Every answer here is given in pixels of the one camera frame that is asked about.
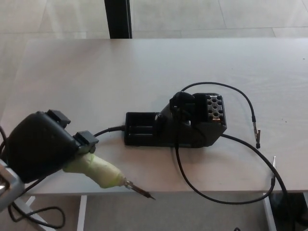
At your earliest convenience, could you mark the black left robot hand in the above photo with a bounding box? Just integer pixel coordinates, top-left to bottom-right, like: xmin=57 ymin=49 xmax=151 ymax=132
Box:
xmin=6 ymin=109 xmax=99 ymax=184

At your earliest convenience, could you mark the tape-wrapped soldering iron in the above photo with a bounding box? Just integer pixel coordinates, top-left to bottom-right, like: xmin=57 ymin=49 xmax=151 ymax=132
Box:
xmin=63 ymin=154 xmax=156 ymax=201

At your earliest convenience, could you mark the black soldering iron cable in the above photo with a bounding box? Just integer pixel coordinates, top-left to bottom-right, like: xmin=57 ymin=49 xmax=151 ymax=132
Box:
xmin=0 ymin=125 xmax=126 ymax=229

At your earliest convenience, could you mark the black soldering station base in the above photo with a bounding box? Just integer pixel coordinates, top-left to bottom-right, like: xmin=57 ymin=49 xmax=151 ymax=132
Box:
xmin=124 ymin=91 xmax=227 ymax=148

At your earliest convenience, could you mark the white diagonal table brace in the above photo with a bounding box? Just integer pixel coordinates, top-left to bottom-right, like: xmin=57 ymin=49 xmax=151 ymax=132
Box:
xmin=14 ymin=195 xmax=46 ymax=231

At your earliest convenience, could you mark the white table leg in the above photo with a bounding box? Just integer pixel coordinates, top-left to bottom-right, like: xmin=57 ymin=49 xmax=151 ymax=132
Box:
xmin=77 ymin=195 xmax=88 ymax=231
xmin=262 ymin=192 xmax=277 ymax=231

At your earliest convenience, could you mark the black pillar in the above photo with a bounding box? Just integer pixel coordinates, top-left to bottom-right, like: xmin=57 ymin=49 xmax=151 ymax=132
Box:
xmin=103 ymin=0 xmax=133 ymax=39

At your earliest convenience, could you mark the black power cable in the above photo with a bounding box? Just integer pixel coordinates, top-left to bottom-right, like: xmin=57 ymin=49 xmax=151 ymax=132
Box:
xmin=220 ymin=134 xmax=295 ymax=231

